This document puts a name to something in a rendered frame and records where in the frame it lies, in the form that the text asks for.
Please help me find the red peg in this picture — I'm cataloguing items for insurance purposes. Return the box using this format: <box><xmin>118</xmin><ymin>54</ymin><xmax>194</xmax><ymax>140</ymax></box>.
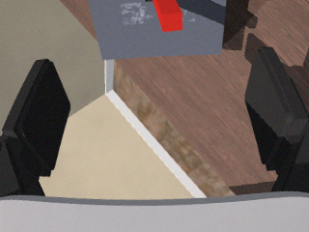
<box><xmin>153</xmin><ymin>0</ymin><xmax>183</xmax><ymax>32</ymax></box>

